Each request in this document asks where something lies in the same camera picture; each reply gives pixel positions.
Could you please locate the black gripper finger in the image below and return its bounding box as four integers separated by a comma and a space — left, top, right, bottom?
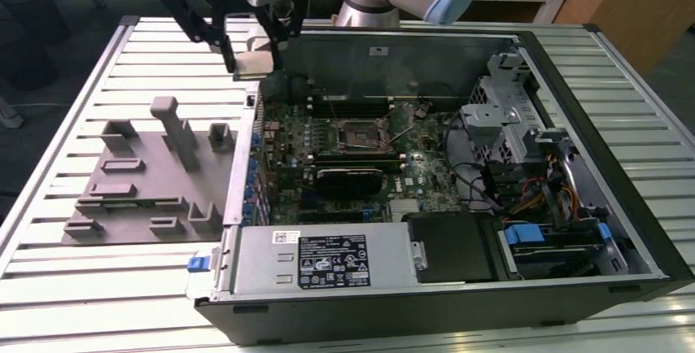
253, 0, 313, 72
156, 0, 239, 73

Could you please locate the silver CPU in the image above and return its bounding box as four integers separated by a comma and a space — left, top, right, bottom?
231, 51, 276, 82

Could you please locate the metal socket cover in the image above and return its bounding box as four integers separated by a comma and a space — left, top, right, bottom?
381, 100, 398, 145

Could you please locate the CPU socket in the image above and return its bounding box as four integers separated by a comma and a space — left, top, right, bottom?
336, 118, 396, 155

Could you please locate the black RAM slot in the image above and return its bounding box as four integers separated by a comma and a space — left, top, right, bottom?
307, 102, 395, 117
307, 94, 395, 107
312, 151, 406, 163
312, 159, 406, 173

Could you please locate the black office chair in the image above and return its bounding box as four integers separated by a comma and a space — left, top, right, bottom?
0, 0, 72, 89

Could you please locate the metal drive cage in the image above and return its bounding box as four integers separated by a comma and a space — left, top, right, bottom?
459, 52, 552, 165

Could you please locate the white chair base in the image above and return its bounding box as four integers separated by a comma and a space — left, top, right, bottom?
0, 94, 24, 129

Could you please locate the black cooler module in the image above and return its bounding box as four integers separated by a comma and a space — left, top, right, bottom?
312, 167, 384, 198

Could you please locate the grey parts rack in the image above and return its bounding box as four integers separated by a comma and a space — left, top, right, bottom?
60, 95, 240, 246

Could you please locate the green motherboard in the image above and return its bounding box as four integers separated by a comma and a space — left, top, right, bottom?
253, 98, 474, 226

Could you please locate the green RAM stick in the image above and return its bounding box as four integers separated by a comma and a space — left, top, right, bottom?
103, 201, 159, 210

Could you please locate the black expansion slot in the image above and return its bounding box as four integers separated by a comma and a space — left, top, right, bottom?
295, 210, 373, 224

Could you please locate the wooden cabinet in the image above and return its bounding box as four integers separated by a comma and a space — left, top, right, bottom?
556, 0, 695, 76

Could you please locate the silver power supply unit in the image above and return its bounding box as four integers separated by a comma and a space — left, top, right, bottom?
213, 222, 419, 301

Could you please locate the blue plastic latch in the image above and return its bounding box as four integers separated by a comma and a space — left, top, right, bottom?
185, 255, 211, 275

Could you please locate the black plastic shroud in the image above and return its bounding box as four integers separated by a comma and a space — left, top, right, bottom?
404, 211, 511, 285

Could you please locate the blue disk carrier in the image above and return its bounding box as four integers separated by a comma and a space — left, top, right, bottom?
502, 222, 618, 260

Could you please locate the black open PC case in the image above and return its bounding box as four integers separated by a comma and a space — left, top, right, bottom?
184, 22, 695, 348

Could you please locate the black wire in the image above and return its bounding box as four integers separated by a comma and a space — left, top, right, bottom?
444, 157, 506, 212

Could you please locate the yellow wire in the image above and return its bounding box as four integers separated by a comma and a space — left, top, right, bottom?
507, 194, 544, 218

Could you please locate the orange wire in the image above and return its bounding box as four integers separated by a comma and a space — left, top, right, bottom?
562, 181, 582, 218

